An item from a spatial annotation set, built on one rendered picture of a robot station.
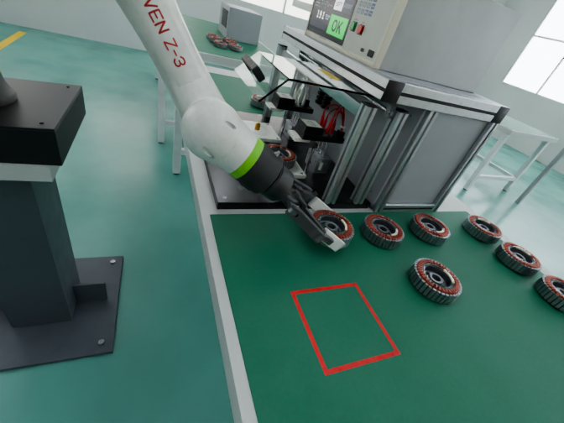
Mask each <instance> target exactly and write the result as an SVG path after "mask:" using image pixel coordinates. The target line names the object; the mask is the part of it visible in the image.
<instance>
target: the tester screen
mask: <svg viewBox="0 0 564 423"><path fill-rule="evenodd" d="M353 1H355V2H356V0H353ZM335 2H336V0H316V1H315V5H314V8H313V11H312V15H311V19H314V20H316V21H318V22H321V23H323V24H326V30H323V29H319V28H317V27H315V26H313V25H311V24H309V28H311V29H314V30H316V31H318V32H320V33H322V34H325V35H327V36H329V37H331V38H333V39H336V40H338V41H340V42H342V40H341V39H339V38H337V37H334V36H332V35H330V34H327V33H326V31H327V27H328V24H329V22H330V18H331V15H332V14H334V15H337V16H340V17H343V18H347V19H350V17H351V14H352V12H351V14H349V13H344V12H341V11H338V10H335V9H334V5H335ZM355 2H354V4H355ZM354 4H353V7H354ZM353 7H352V11H353ZM318 9H320V10H323V11H326V14H325V17H324V20H321V19H318V18H316V13H317V10H318ZM310 22H311V20H310Z"/></svg>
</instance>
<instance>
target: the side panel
mask: <svg viewBox="0 0 564 423"><path fill-rule="evenodd" d="M498 126H499V124H497V123H490V122H485V121H481V120H477V119H472V118H467V117H459V116H455V115H451V114H446V113H442V112H433V111H429V110H428V111H427V112H426V115H425V116H424V118H423V119H422V121H421V123H420V126H419V127H418V128H417V130H416V132H415V134H414V136H413V138H412V139H411V141H410V143H409V145H408V147H407V149H406V150H405V152H404V154H403V156H402V157H401V159H400V161H399V163H398V164H397V166H396V168H395V170H394V172H393V174H392V175H391V177H390V178H389V181H388V183H387V185H386V186H385V187H384V190H383V192H382V193H381V195H380V197H379V199H378V200H377V202H376V204H375V205H372V204H370V206H369V208H370V209H373V210H372V211H373V212H436V211H437V209H438V208H439V207H440V205H441V204H442V202H444V200H445V199H446V198H447V196H448V194H449V193H450V192H451V190H452V189H453V187H454V186H455V184H456V183H457V182H458V181H459V180H460V178H461V177H462V175H463V174H464V172H465V171H466V169H467V168H468V166H469V165H470V164H471V163H472V162H473V160H474V159H475V157H476V156H477V155H478V153H479V151H480V150H481V149H482V147H483V146H484V145H485V144H486V142H487V141H488V139H489V138H490V136H491V135H492V134H493V132H494V131H495V129H496V128H497V127H498Z"/></svg>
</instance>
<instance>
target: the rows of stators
mask: <svg viewBox="0 0 564 423"><path fill-rule="evenodd" d="M462 225H463V226H464V228H465V230H467V232H468V233H470V235H473V237H475V238H477V239H478V240H480V241H482V242H484V243H491V244H496V243H497V242H498V241H499V239H500V238H501V237H502V236H503V233H502V231H501V230H500V229H499V227H497V226H496V225H494V223H492V222H490V221H489V220H487V219H486V218H484V217H480V216H477V215H476V216H475V215H469V216H468V217H467V218H466V220H465V221H464V222H463V223H462ZM495 253H496V255H497V256H498V258H499V259H500V261H502V263H504V264H505V265H507V266H508V267H509V268H511V269H513V270H514V271H516V272H517V273H520V274H523V275H527V276H533V275H535V274H536V273H537V272H538V271H539V270H541V268H542V265H541V262H540V260H539V259H538V258H537V257H536V256H535V255H534V254H533V253H531V252H530V251H529V252H528V250H527V249H525V248H522V247H521V246H519V245H518V244H516V243H509V242H502V243H501V244H500V245H499V246H498V247H497V248H496V249H495ZM535 287H536V289H537V290H538V292H539V294H540V295H541V296H542V297H543V298H544V299H545V300H547V302H548V303H551V305H552V306H554V307H555V308H557V309H558V310H559V311H562V312H564V279H561V278H558V277H556V276H553V275H550V274H545V275H543V276H542V277H541V278H539V279H538V280H537V281H536V282H535Z"/></svg>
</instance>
